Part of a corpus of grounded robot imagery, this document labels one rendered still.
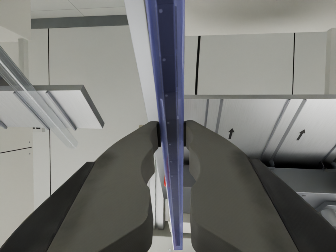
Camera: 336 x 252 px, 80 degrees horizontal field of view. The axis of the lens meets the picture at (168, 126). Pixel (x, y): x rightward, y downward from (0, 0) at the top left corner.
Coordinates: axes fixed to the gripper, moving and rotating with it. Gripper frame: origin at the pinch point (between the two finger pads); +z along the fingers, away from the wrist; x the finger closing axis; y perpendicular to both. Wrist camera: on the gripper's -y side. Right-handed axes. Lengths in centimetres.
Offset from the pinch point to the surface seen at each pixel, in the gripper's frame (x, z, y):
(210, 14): 14, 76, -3
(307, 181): 23.2, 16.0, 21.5
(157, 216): -6, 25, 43
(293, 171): 21.5, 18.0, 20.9
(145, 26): -2.7, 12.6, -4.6
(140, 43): -3.5, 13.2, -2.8
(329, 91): 66, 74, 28
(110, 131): -67, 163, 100
